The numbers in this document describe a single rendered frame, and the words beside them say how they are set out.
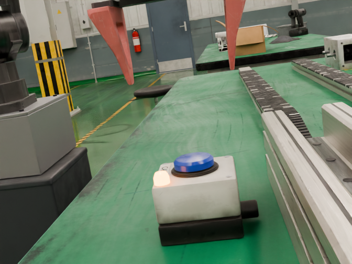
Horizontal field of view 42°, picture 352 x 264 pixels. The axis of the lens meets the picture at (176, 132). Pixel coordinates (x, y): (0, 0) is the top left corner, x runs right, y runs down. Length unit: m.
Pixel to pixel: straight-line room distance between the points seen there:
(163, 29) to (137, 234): 11.20
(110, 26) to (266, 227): 0.24
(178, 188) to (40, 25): 6.57
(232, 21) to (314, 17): 11.32
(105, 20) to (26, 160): 0.43
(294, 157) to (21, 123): 0.51
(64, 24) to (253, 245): 11.63
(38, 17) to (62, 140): 6.10
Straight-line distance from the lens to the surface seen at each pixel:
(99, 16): 0.42
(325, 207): 0.29
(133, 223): 0.52
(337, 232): 0.26
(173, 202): 0.44
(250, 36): 2.74
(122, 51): 0.43
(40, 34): 6.96
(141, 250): 0.46
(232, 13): 0.42
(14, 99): 0.85
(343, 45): 1.59
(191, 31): 11.60
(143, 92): 3.67
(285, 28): 4.18
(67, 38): 11.98
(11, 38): 0.83
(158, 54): 11.69
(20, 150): 0.80
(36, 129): 0.80
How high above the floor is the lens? 0.98
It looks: 12 degrees down
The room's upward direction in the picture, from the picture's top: 9 degrees counter-clockwise
